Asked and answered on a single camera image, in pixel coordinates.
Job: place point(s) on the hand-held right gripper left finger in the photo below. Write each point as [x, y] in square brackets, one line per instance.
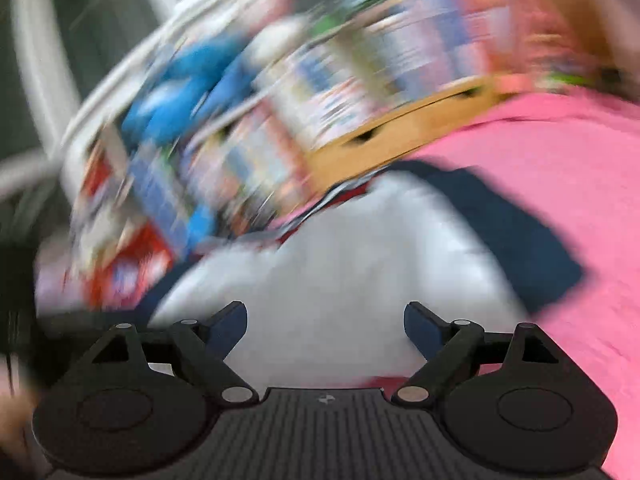
[230, 327]

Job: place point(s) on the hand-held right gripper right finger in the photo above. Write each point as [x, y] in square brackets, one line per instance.
[420, 327]

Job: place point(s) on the navy and white jacket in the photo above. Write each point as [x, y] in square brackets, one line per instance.
[360, 260]

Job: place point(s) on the wooden drawer box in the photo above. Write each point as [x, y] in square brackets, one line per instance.
[400, 135]

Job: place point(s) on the pink blanket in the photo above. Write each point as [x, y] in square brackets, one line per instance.
[575, 160]

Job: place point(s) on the blue plush toy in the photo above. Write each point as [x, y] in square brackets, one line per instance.
[185, 90]

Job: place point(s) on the row of colourful books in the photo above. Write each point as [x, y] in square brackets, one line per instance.
[360, 60]

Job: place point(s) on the brown cardboard box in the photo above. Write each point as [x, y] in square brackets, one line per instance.
[565, 5]

